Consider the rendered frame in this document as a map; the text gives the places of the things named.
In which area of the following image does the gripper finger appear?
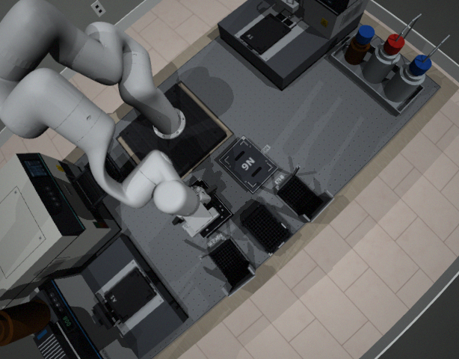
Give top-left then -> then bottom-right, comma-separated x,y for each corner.
205,184 -> 218,202
172,216 -> 183,225

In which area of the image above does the blue bottle cap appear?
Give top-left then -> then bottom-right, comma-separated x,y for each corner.
356,25 -> 375,43
410,55 -> 432,75

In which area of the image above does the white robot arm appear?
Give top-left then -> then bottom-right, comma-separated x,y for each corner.
0,0 -> 220,237

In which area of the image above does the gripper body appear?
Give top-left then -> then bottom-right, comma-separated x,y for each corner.
177,185 -> 211,221

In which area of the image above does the black regrip nest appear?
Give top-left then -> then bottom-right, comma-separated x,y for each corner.
189,178 -> 234,239

